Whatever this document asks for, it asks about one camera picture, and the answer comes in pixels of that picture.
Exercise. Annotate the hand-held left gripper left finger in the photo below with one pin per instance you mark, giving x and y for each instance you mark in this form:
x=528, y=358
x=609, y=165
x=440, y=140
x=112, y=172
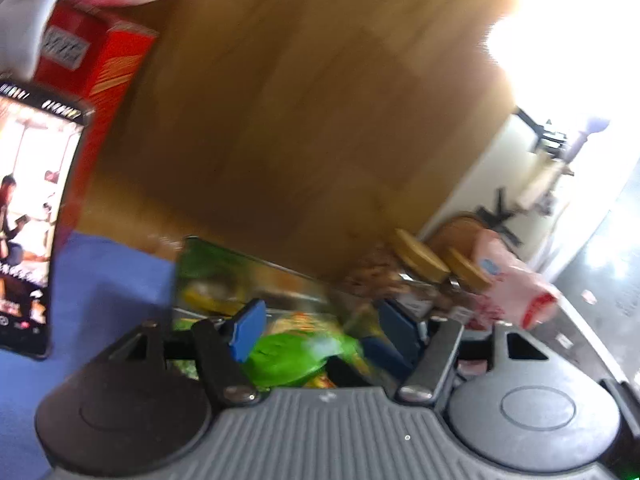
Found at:
x=247, y=327

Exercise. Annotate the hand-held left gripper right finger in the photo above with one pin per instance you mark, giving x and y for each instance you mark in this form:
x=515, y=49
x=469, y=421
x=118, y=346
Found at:
x=400, y=330

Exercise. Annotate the bright green snack packet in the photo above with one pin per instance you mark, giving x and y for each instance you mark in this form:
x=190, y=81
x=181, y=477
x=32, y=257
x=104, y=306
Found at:
x=290, y=360

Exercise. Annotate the black cardboard box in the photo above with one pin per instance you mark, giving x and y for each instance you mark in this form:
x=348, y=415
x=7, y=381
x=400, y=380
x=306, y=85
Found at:
x=280, y=272

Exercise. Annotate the jar of light nuts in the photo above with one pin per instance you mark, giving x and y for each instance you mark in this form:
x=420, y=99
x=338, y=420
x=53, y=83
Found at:
x=420, y=257

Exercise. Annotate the jar of dark pecans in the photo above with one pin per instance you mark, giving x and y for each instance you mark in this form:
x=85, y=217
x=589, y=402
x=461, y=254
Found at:
x=467, y=270

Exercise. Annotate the brown woven placemat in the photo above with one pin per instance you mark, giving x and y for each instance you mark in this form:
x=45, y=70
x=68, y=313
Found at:
x=455, y=232

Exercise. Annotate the pink snack bag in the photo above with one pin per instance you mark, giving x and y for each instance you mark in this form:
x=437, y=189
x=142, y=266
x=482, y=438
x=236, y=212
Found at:
x=505, y=280

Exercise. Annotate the blue printed tablecloth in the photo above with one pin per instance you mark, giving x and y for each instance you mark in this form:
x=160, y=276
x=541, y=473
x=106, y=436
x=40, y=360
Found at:
x=100, y=300

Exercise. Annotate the black tape cross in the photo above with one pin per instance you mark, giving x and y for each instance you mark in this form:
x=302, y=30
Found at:
x=500, y=212

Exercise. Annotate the black smartphone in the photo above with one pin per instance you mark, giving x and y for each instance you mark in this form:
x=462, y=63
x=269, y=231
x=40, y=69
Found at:
x=30, y=210

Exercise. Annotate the red gift box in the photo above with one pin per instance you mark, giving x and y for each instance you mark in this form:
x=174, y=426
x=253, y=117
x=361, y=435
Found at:
x=110, y=70

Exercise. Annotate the wood-grain wall panel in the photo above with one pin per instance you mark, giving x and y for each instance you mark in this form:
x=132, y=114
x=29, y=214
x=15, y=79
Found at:
x=300, y=110

